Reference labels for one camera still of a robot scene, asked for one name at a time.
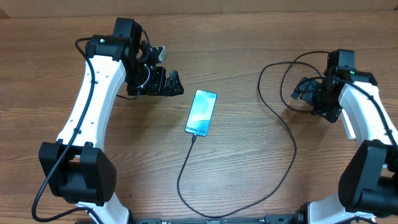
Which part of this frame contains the black USB charging cable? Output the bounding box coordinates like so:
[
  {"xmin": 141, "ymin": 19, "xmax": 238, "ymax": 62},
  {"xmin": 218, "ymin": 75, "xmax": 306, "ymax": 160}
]
[{"xmin": 176, "ymin": 50, "xmax": 330, "ymax": 219}]

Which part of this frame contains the Samsung Galaxy smartphone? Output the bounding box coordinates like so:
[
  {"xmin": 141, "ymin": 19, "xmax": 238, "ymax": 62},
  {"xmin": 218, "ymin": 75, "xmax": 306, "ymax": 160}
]
[{"xmin": 185, "ymin": 90, "xmax": 217, "ymax": 137}]

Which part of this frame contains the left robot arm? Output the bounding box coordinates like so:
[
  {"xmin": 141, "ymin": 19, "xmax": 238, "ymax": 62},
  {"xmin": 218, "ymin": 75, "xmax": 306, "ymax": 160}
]
[{"xmin": 39, "ymin": 17, "xmax": 184, "ymax": 223}]

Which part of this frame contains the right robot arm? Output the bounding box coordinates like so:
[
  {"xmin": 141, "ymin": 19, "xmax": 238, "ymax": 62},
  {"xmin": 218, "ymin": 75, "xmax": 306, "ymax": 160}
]
[{"xmin": 290, "ymin": 49, "xmax": 397, "ymax": 223}]

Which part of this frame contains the white power strip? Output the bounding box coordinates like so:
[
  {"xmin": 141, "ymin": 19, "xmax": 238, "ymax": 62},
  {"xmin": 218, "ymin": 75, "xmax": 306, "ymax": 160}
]
[{"xmin": 340, "ymin": 109, "xmax": 356, "ymax": 139}]

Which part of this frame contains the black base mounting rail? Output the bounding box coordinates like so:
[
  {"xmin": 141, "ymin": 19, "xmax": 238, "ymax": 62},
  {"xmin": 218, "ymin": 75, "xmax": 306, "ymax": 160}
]
[{"xmin": 127, "ymin": 214, "xmax": 305, "ymax": 224}]

